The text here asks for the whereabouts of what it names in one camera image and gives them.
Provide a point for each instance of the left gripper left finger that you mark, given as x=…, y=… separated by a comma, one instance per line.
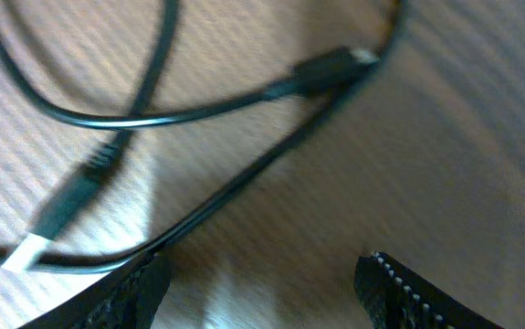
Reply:
x=128, y=297

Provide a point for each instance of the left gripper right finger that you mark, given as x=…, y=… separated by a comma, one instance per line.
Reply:
x=396, y=297

